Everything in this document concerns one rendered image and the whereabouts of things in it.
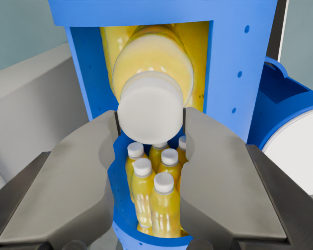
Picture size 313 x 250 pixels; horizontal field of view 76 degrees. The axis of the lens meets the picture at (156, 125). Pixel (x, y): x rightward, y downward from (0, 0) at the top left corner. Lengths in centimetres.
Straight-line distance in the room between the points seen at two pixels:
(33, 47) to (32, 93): 101
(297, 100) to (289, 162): 15
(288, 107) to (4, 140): 66
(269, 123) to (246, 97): 30
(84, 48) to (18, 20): 132
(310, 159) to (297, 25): 116
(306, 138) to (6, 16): 168
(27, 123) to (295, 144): 68
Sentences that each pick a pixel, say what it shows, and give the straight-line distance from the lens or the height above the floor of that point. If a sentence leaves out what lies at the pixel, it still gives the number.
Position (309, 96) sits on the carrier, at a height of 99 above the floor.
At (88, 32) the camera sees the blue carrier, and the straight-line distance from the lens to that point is 39.
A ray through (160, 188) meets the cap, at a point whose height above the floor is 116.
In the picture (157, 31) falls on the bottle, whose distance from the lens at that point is 18.
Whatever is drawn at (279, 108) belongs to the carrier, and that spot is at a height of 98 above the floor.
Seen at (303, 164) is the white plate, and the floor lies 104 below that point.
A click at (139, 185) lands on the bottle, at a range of 45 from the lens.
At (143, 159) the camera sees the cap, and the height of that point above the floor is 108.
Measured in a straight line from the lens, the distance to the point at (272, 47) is 145.
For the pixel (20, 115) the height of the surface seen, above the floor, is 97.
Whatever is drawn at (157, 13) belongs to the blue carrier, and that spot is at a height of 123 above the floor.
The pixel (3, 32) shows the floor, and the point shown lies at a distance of 176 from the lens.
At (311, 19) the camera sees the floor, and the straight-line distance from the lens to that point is 169.
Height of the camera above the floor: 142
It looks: 59 degrees down
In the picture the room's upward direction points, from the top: 178 degrees counter-clockwise
